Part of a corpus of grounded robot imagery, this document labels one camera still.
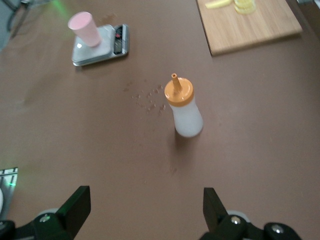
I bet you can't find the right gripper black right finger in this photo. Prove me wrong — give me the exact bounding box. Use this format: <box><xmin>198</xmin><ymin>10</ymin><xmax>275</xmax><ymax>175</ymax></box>
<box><xmin>199</xmin><ymin>187</ymin><xmax>253</xmax><ymax>240</ymax></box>

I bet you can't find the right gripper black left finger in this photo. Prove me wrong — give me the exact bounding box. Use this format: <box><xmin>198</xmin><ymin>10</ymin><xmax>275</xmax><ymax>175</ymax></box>
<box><xmin>32</xmin><ymin>185</ymin><xmax>91</xmax><ymax>240</ymax></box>

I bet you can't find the translucent sauce bottle orange cap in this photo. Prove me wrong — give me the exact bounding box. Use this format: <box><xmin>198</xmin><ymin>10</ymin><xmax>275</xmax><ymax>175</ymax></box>
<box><xmin>164</xmin><ymin>72</ymin><xmax>204</xmax><ymax>138</ymax></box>

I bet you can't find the pink plastic cup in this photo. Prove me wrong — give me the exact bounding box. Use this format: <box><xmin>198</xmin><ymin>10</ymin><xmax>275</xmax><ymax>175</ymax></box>
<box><xmin>67</xmin><ymin>11</ymin><xmax>103</xmax><ymax>48</ymax></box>

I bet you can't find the silver digital kitchen scale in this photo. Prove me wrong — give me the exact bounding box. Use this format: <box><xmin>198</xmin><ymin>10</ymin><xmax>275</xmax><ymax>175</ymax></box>
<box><xmin>71</xmin><ymin>23</ymin><xmax>130</xmax><ymax>67</ymax></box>

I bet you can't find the bamboo cutting board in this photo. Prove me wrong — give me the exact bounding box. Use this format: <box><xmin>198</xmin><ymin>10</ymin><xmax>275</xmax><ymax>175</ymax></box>
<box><xmin>196</xmin><ymin>0</ymin><xmax>304</xmax><ymax>57</ymax></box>

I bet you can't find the lemon slice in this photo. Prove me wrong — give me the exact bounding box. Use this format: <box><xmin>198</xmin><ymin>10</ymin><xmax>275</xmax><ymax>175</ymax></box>
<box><xmin>234</xmin><ymin>0</ymin><xmax>257</xmax><ymax>8</ymax></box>
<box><xmin>234</xmin><ymin>3</ymin><xmax>256</xmax><ymax>15</ymax></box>

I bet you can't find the yellow plastic knife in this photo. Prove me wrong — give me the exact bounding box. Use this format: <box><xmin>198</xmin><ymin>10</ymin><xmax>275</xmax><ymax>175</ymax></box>
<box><xmin>204</xmin><ymin>0</ymin><xmax>232</xmax><ymax>9</ymax></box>

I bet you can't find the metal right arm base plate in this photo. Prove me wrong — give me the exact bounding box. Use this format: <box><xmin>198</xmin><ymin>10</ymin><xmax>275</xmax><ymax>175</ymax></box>
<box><xmin>0</xmin><ymin>166</ymin><xmax>19</xmax><ymax>216</ymax></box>

